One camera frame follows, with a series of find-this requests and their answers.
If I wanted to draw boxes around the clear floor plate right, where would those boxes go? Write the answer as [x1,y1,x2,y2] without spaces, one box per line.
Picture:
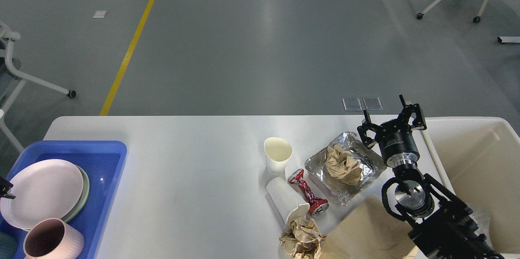
[363,97,383,111]

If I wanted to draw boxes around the crumpled brown paper ball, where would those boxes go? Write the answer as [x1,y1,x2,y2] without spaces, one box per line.
[279,218,326,259]

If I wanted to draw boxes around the beige plastic bin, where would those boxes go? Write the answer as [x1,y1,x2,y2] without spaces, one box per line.
[422,117,520,259]

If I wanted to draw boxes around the upright white paper cup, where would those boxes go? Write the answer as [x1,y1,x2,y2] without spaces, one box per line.
[264,137,293,174]

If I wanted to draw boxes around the clear floor plate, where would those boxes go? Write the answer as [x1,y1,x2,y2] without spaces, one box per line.
[342,97,363,111]
[363,97,383,111]

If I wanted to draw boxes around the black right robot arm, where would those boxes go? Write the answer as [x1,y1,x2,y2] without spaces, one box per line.
[357,95,502,259]

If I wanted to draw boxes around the light green plate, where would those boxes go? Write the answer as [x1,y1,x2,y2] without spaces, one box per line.
[61,165,90,222]

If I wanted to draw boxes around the blue plastic tray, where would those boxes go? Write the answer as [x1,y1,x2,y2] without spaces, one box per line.
[6,140,128,259]

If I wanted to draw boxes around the grey green mug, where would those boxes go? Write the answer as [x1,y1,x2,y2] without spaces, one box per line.
[0,232,18,259]

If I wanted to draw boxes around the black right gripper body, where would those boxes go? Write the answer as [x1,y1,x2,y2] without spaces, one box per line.
[376,119,420,168]

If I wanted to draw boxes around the clear floor plate left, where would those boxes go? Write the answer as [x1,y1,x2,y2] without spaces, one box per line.
[342,97,363,111]

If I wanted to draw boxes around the white bar base right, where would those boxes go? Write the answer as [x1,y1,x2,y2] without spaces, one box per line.
[497,35,520,44]

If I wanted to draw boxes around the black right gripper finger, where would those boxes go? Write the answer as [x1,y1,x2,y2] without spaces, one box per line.
[357,110,383,148]
[397,95,427,131]

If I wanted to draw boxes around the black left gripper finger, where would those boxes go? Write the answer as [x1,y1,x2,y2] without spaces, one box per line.
[0,177,15,199]

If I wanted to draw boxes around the lying white paper cup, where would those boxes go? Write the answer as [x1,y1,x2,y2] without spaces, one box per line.
[266,177,310,226]

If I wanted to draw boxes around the crushed red soda can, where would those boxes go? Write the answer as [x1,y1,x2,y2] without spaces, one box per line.
[287,168,330,216]

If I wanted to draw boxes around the pink plate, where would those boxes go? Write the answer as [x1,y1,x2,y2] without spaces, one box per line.
[1,159,83,231]

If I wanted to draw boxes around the pink ribbed mug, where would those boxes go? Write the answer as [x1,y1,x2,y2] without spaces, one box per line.
[23,218,85,259]

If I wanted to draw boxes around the brown paper sheet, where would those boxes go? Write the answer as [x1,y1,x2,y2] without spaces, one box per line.
[320,195,418,259]

